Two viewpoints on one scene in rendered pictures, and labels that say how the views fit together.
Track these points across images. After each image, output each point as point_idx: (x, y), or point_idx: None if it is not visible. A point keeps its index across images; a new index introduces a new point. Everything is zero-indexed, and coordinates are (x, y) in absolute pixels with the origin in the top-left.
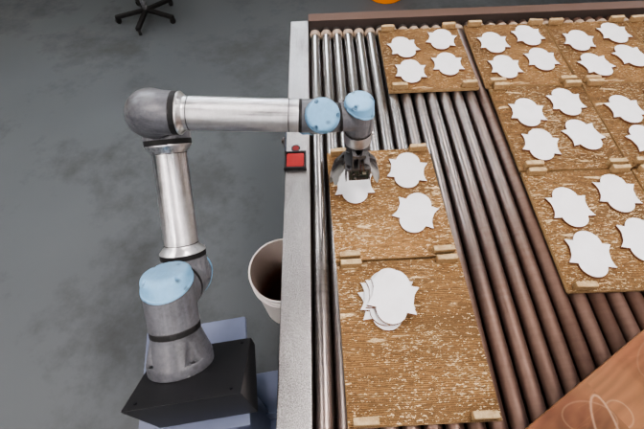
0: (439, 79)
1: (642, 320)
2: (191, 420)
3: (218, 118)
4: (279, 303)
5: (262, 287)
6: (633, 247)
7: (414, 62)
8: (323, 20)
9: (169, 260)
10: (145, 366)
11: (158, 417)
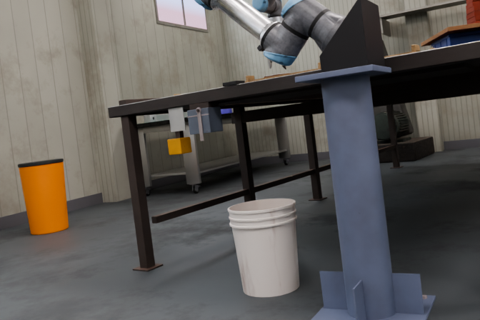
0: None
1: None
2: (373, 59)
3: None
4: (289, 206)
5: (247, 267)
6: None
7: None
8: (134, 99)
9: (278, 23)
10: (319, 73)
11: (366, 30)
